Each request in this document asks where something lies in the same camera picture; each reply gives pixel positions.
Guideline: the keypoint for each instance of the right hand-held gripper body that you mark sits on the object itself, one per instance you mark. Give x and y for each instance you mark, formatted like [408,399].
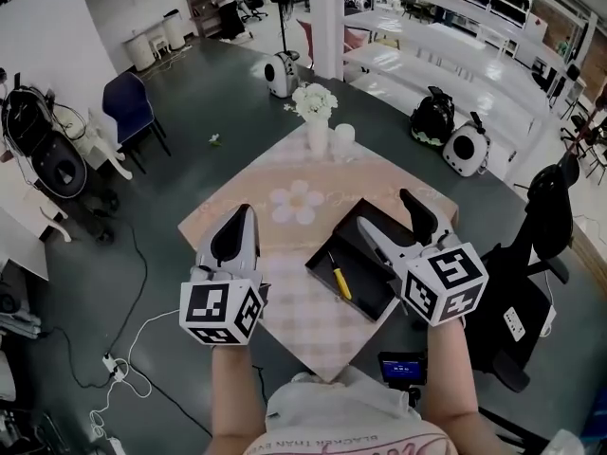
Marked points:
[448,285]

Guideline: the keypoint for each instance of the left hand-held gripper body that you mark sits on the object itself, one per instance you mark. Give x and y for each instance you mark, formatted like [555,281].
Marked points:
[208,303]

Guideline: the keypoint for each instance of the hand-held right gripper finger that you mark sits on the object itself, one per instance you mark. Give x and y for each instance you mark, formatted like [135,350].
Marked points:
[381,244]
[422,223]

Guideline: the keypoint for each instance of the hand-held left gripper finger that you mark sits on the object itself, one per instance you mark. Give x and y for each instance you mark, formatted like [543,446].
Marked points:
[253,249]
[230,235]

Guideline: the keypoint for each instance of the black box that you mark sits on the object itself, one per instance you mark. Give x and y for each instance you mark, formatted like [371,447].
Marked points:
[365,282]

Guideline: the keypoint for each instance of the person's right forearm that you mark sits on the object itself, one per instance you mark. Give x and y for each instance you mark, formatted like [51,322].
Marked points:
[450,382]

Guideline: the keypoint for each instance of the person's left forearm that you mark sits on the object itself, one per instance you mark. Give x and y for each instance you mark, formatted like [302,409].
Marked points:
[237,396]

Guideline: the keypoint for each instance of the pink checked flower tablecloth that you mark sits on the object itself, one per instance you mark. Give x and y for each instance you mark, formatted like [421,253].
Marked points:
[294,254]

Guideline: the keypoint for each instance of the black office chair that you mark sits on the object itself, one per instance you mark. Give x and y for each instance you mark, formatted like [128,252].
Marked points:
[521,311]

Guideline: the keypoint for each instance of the white pet carrier backpack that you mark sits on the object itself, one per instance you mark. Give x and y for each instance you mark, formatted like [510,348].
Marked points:
[465,152]
[281,75]

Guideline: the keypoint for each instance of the small fallen white flower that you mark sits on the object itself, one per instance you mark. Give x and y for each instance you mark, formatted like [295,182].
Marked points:
[215,140]

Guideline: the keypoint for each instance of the black backpack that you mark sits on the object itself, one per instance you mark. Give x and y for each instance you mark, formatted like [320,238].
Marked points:
[432,119]

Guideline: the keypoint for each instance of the white cylindrical candle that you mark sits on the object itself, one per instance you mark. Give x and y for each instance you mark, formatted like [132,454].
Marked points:
[344,138]

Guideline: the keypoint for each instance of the white power strip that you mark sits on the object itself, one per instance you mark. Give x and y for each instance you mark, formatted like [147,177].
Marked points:
[114,365]

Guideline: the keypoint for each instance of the white vase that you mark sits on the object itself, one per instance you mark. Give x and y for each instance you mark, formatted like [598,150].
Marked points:
[318,138]

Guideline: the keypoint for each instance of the white curved-leg table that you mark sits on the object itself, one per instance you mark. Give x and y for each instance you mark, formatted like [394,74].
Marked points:
[102,145]

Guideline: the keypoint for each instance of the white flower bouquet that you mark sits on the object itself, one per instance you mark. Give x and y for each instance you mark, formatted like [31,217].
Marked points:
[314,100]

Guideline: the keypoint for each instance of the blue chair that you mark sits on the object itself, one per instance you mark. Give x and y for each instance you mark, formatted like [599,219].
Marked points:
[128,107]

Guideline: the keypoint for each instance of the person's white shirt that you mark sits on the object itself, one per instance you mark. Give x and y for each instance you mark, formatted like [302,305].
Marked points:
[341,415]

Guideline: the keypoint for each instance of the white shelving rack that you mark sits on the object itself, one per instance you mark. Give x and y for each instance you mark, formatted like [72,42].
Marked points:
[455,50]

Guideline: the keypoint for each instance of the dark grey round-window appliance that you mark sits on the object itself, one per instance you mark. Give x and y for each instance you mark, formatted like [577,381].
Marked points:
[59,166]

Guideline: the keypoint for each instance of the pink chair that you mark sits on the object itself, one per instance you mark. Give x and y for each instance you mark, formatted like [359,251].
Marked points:
[353,38]

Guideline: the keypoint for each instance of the white cabinet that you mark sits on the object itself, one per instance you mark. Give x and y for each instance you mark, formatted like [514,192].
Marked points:
[142,50]

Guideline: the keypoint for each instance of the black standing fan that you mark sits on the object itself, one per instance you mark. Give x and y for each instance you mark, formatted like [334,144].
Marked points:
[283,22]

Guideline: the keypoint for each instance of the white pillar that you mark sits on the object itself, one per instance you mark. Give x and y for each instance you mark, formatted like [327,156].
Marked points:
[325,22]

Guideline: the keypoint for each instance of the wooden shelf unit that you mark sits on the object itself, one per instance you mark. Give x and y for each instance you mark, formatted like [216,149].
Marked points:
[204,10]

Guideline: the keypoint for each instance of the black chest camera with screen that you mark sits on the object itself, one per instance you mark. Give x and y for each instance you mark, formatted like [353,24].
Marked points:
[402,369]

